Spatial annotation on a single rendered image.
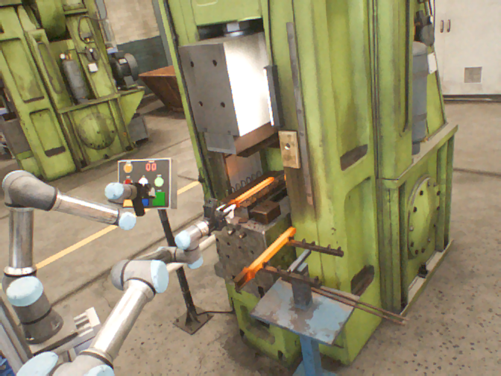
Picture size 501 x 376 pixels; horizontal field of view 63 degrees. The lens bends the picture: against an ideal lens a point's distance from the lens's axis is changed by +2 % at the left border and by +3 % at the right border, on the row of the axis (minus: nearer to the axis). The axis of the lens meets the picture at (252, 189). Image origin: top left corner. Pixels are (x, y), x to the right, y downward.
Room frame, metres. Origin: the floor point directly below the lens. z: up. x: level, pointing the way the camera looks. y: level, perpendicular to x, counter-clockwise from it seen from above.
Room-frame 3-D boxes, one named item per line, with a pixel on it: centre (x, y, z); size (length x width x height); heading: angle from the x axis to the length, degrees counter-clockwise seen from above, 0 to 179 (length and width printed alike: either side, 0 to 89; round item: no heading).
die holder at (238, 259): (1.97, -0.08, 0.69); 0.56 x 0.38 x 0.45; 134
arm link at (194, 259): (1.62, 0.34, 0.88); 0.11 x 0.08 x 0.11; 70
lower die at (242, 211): (2.00, -0.04, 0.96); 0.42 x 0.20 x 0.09; 134
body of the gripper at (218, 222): (1.72, 0.21, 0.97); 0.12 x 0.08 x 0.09; 134
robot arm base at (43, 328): (1.36, 0.95, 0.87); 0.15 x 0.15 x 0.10
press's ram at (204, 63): (1.97, -0.07, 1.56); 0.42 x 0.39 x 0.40; 134
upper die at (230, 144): (2.00, -0.04, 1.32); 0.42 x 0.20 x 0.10; 134
